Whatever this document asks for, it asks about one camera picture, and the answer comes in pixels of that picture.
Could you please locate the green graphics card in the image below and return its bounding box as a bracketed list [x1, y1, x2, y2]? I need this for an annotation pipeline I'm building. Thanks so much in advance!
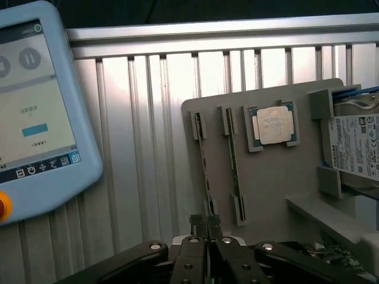
[298, 240, 365, 272]

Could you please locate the Toshiba hard disk drive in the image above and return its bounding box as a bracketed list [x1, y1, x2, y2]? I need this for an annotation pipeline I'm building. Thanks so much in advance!
[320, 92, 379, 190]

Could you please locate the grey parts rack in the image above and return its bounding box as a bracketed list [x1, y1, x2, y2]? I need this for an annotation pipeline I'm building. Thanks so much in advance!
[181, 78, 379, 248]

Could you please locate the light blue teach pendant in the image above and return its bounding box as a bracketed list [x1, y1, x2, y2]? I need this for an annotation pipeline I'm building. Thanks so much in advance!
[0, 0, 104, 227]

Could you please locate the blue disk bay rail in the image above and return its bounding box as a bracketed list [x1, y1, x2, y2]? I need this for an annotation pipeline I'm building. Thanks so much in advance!
[332, 85, 379, 99]

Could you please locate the silver CPU chip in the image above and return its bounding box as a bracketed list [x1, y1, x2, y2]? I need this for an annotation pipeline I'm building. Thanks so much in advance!
[248, 104, 297, 146]

